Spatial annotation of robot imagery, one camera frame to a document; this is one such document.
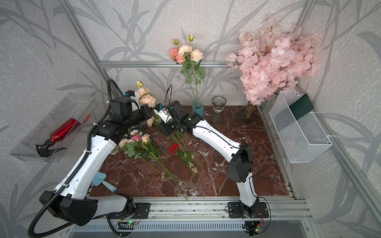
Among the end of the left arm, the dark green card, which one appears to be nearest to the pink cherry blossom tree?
the dark green card

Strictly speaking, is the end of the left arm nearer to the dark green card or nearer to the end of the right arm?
the end of the right arm

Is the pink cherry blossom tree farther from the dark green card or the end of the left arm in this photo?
the end of the left arm
